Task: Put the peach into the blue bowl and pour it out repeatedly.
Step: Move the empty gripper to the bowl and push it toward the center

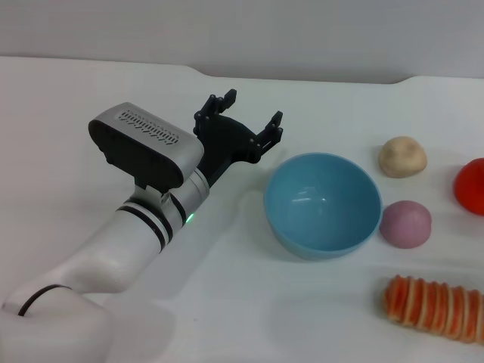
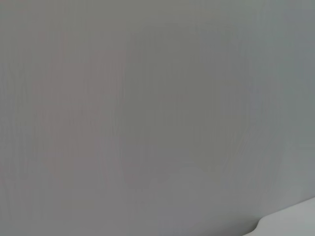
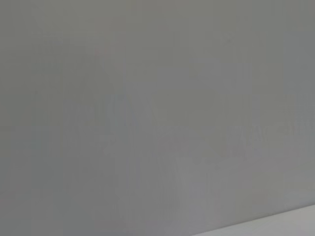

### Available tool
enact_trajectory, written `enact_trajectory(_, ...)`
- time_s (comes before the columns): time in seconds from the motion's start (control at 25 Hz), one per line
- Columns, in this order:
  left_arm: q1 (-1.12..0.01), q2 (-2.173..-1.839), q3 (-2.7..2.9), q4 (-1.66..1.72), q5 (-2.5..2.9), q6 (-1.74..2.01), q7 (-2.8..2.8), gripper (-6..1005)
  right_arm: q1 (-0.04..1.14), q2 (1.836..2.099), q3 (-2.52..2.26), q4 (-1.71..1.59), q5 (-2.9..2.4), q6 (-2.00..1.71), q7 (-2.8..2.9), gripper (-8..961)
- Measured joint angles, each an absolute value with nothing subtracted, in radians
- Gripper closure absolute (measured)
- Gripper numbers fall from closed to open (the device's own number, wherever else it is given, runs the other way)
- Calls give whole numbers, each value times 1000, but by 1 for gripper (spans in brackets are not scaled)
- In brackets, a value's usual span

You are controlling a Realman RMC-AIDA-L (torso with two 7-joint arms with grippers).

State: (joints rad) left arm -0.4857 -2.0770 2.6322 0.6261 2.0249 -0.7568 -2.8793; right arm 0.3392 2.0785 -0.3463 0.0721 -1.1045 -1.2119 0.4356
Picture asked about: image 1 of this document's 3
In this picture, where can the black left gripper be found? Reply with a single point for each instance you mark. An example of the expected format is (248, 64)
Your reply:
(227, 140)

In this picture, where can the blue bowl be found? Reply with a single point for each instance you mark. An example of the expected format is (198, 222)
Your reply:
(321, 204)

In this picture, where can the pink toy peach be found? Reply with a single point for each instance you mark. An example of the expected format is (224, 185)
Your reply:
(406, 225)

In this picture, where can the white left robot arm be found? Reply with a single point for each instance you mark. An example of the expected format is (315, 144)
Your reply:
(113, 242)

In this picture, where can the beige toy potato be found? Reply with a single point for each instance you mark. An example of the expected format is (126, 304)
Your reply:
(402, 157)

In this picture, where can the red toy tomato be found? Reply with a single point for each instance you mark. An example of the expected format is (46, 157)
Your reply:
(472, 187)

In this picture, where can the orange striped toy shrimp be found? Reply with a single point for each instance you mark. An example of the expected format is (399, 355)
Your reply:
(431, 308)

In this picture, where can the black silver wrist camera box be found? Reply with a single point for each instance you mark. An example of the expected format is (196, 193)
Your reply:
(151, 159)

